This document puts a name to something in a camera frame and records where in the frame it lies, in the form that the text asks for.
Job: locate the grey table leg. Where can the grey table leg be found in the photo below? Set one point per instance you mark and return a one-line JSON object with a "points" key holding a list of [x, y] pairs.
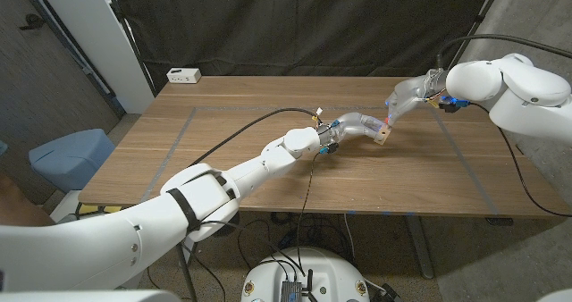
{"points": [[420, 248]]}

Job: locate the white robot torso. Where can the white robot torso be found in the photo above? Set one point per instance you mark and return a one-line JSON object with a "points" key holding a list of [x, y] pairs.
{"points": [[326, 270]]}

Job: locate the white power strip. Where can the white power strip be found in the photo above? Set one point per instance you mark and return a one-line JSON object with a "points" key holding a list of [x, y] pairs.
{"points": [[183, 75]]}

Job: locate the small wooden block with holes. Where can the small wooden block with holes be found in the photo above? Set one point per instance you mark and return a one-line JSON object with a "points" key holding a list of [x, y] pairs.
{"points": [[382, 135]]}

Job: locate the black curtain backdrop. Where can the black curtain backdrop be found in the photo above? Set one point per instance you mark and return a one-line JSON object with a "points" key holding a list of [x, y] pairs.
{"points": [[304, 25]]}

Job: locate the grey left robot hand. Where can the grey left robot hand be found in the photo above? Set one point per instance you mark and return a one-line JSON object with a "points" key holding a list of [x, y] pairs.
{"points": [[350, 125]]}

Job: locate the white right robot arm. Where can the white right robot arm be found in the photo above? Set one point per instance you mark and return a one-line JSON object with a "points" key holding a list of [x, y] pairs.
{"points": [[523, 96]]}

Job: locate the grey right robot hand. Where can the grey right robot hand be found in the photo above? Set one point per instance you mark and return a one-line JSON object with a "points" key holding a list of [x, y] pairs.
{"points": [[411, 94]]}

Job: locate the person's bare leg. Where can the person's bare leg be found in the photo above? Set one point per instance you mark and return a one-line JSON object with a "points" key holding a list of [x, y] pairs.
{"points": [[18, 208]]}

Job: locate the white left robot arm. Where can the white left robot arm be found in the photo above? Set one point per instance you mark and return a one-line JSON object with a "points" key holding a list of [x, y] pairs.
{"points": [[179, 230]]}

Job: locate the blue padded stool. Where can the blue padded stool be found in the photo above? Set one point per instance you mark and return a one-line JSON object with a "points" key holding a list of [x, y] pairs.
{"points": [[71, 156]]}

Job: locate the white cabinet panel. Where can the white cabinet panel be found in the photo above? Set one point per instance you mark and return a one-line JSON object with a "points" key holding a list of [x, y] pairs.
{"points": [[98, 38]]}

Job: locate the grey electronics module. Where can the grey electronics module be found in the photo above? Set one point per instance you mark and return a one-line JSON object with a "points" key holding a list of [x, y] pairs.
{"points": [[291, 291]]}

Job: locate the black backdrop stand pole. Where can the black backdrop stand pole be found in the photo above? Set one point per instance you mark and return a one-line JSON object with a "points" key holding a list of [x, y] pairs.
{"points": [[476, 22], [132, 43]]}

